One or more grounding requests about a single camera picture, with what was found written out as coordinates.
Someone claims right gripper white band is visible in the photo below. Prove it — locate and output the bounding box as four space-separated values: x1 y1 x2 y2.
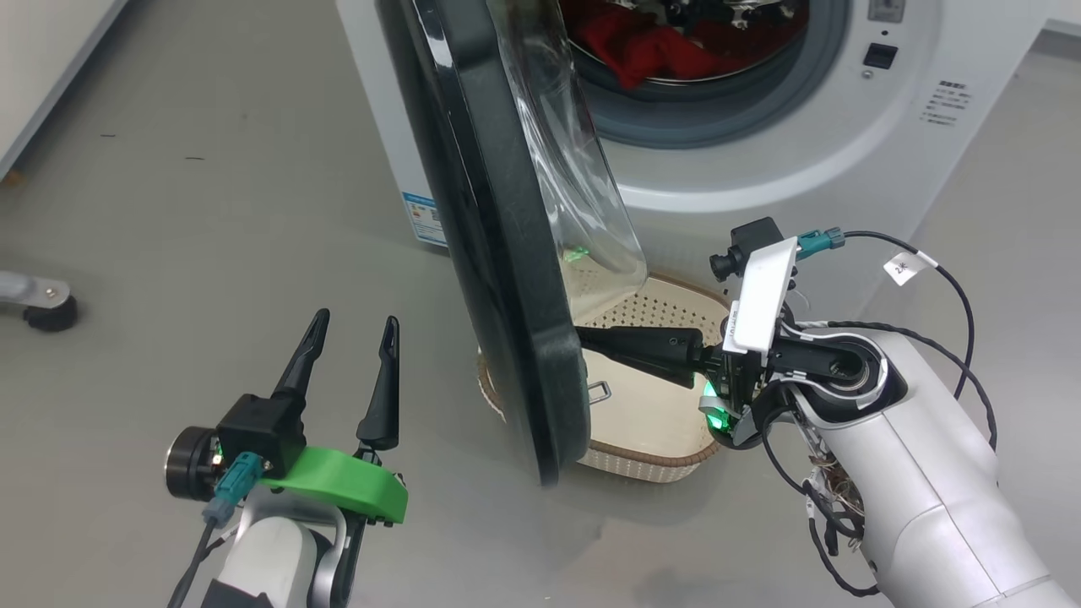
574 236 801 448

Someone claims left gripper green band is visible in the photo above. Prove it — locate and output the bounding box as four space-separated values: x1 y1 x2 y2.
260 308 410 608

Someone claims dark washing machine door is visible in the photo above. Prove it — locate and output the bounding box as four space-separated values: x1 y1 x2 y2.
376 0 649 488

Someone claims red and white garment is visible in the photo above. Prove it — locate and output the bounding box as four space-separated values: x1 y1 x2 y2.
583 21 748 90

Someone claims cream perforated laundry basket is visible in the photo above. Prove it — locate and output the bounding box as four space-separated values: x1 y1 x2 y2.
477 270 734 484

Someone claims white front-load washing machine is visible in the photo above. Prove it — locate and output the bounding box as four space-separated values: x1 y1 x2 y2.
336 0 1052 322

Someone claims blue energy label sticker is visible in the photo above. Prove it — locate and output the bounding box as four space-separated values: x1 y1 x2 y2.
401 193 448 248

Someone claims grey metal caster leg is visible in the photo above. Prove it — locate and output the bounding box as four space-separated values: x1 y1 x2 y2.
0 270 79 333

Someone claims teal left camera connector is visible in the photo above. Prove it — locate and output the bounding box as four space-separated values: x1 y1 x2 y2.
201 452 264 529

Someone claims teal camera connector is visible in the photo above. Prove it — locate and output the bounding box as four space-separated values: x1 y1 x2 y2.
201 452 264 529
794 226 846 259

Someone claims teal right camera connector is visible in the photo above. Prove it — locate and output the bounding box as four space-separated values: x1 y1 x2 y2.
794 226 846 259

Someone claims black left camera cable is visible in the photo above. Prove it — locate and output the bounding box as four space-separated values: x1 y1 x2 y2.
167 517 219 608

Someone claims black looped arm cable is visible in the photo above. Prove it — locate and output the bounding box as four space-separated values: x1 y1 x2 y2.
760 414 883 598

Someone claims black tagged right camera cable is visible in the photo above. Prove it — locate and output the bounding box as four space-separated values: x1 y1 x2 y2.
843 230 977 399

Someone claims black twisted arm cable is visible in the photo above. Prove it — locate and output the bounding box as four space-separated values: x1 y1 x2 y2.
802 319 1000 450

